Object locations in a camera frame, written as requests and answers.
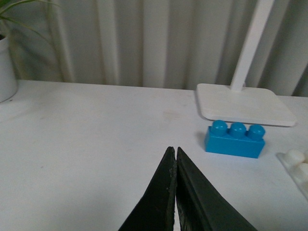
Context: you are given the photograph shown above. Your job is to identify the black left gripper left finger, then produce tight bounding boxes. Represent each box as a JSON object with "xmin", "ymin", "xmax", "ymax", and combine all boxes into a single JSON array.
[{"xmin": 119, "ymin": 147, "xmax": 177, "ymax": 231}]

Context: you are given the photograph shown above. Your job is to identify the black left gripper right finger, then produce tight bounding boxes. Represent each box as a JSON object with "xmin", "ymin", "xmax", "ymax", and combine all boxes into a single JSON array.
[{"xmin": 176, "ymin": 147, "xmax": 256, "ymax": 231}]

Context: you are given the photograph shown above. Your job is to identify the blue three-stud toy block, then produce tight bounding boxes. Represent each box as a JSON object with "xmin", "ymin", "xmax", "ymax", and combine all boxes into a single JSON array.
[{"xmin": 205, "ymin": 120, "xmax": 266, "ymax": 158}]

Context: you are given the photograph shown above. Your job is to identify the white desk lamp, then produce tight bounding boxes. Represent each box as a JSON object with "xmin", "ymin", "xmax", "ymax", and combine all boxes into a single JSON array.
[{"xmin": 196, "ymin": 0, "xmax": 296, "ymax": 127}]

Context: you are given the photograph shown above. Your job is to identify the white plant pot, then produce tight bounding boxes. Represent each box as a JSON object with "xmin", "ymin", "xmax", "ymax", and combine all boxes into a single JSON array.
[{"xmin": 0, "ymin": 34, "xmax": 18, "ymax": 102}]

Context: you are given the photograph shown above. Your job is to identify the green plant leaves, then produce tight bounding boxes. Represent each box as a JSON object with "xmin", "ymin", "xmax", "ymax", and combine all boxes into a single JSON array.
[{"xmin": 0, "ymin": 0, "xmax": 61, "ymax": 47}]

